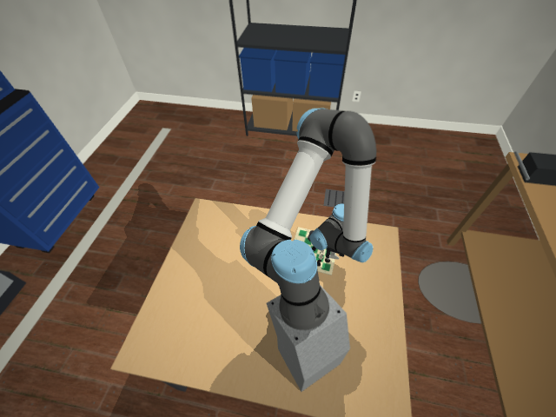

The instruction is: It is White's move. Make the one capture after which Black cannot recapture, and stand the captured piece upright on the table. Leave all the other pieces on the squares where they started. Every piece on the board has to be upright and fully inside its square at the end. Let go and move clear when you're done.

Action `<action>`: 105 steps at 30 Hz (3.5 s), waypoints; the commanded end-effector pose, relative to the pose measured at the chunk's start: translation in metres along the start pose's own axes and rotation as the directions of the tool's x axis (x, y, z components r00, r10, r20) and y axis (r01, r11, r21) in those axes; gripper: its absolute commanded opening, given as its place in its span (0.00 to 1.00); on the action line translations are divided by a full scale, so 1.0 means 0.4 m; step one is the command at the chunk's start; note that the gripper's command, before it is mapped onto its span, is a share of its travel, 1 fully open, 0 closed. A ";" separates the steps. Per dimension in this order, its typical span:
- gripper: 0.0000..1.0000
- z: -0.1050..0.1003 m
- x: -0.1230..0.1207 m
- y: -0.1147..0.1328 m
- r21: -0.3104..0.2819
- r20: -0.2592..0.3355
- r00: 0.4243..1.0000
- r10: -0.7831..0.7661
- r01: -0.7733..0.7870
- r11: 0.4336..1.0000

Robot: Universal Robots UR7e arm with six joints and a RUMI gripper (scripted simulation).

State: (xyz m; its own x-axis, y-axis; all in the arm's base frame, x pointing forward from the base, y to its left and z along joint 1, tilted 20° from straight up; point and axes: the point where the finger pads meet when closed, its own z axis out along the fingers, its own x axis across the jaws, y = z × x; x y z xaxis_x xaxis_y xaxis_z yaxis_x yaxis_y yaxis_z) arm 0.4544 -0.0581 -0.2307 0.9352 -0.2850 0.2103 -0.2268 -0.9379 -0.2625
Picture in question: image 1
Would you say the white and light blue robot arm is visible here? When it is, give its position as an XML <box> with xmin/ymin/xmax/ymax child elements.
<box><xmin>240</xmin><ymin>108</ymin><xmax>376</xmax><ymax>330</ymax></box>

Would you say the green and cream chessboard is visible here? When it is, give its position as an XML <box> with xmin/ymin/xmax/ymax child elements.
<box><xmin>295</xmin><ymin>227</ymin><xmax>335</xmax><ymax>275</ymax></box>

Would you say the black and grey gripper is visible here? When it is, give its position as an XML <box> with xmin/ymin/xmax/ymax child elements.
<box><xmin>326</xmin><ymin>247</ymin><xmax>344</xmax><ymax>260</ymax></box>

